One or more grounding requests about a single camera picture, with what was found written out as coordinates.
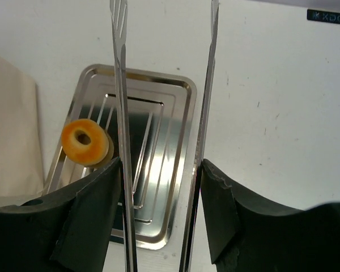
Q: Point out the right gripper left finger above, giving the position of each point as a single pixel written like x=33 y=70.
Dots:
x=66 y=230

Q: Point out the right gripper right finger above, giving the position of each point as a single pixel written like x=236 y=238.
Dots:
x=248 y=232

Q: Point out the brown paper bag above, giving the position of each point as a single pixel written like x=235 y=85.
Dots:
x=21 y=167

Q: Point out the fake ring donut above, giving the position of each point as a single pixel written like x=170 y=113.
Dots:
x=86 y=143

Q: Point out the metal tongs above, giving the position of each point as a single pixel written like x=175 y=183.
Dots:
x=119 y=15

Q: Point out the metal tray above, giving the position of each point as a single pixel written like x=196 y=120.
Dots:
x=160 y=108

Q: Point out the right blue label sticker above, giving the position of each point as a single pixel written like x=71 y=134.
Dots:
x=323 y=16

